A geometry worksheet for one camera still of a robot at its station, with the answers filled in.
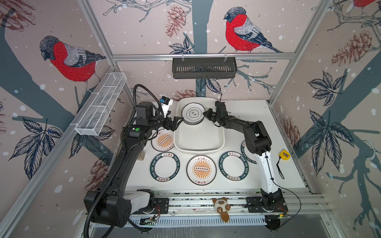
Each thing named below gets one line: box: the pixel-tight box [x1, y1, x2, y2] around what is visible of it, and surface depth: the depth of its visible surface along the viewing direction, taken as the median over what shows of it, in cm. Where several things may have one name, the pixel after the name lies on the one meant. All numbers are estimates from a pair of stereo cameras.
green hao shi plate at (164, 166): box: [149, 151, 181, 182], surface depth 88 cm
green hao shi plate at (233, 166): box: [218, 150, 250, 182], surface depth 88 cm
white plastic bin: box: [173, 97, 226, 155], surface depth 100 cm
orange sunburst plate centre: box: [186, 154, 217, 186], surface depth 87 cm
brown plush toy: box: [212, 196, 231, 223], surface depth 71 cm
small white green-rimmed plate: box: [181, 102, 206, 123], surface depth 110 cm
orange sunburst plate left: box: [150, 128, 175, 152], surface depth 100 cm
